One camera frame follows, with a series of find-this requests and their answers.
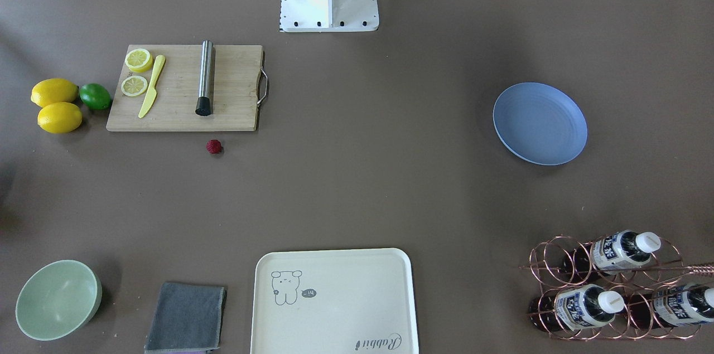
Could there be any green lime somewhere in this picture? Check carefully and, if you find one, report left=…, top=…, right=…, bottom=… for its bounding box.
left=78, top=83, right=112, bottom=110

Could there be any copper wire bottle rack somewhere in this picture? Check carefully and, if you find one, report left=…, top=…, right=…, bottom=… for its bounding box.
left=523, top=235, right=712, bottom=341

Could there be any grey folded cloth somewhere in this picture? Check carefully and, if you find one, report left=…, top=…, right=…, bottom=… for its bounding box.
left=144, top=282, right=225, bottom=353

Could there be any steel muddler black tip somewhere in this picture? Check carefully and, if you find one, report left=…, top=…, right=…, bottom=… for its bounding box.
left=195, top=40, right=214, bottom=116

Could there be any whole yellow lemon upper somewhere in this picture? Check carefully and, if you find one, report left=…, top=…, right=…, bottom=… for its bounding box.
left=30, top=77, right=79, bottom=108

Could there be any whole yellow lemon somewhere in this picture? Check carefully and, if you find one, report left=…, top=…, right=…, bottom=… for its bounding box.
left=30, top=77, right=79, bottom=108
left=37, top=102, right=83, bottom=134

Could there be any light green bowl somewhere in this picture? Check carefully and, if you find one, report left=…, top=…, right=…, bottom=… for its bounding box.
left=15, top=260, right=103, bottom=341

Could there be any dark drink bottle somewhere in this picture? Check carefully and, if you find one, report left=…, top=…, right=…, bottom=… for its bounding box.
left=527, top=284, right=625, bottom=333
left=558, top=230, right=662, bottom=283
left=625, top=283, right=713, bottom=329

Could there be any whole yellow lemon lower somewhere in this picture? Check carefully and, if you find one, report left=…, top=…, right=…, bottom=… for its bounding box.
left=37, top=102, right=83, bottom=134

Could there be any bamboo cutting board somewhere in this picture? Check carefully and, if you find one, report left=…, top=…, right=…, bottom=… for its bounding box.
left=105, top=44, right=266, bottom=132

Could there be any cream rabbit tray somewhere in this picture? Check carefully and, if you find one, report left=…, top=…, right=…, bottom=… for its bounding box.
left=250, top=248, right=420, bottom=353

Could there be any blue plastic plate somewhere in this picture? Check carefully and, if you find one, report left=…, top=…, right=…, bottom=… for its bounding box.
left=492, top=82, right=588, bottom=166

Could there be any lemon half slice upper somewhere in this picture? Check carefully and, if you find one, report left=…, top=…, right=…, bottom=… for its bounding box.
left=124, top=47, right=154, bottom=74

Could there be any dark drink bottle middle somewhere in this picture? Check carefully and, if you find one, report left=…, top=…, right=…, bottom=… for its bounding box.
left=527, top=284, right=625, bottom=333

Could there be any lemon half slice lower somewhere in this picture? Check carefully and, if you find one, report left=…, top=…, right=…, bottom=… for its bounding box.
left=120, top=75, right=148, bottom=97

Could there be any lemon half slice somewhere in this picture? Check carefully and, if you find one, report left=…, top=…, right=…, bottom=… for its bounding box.
left=120, top=75, right=148, bottom=97
left=124, top=47, right=154, bottom=74

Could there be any small red strawberry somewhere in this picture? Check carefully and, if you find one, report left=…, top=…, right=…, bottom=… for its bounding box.
left=205, top=139, right=224, bottom=155

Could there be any dark drink bottle top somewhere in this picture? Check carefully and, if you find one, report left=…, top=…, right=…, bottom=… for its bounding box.
left=558, top=230, right=662, bottom=283

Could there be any yellow plastic knife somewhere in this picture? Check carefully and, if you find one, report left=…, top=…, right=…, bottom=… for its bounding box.
left=138, top=55, right=166, bottom=118

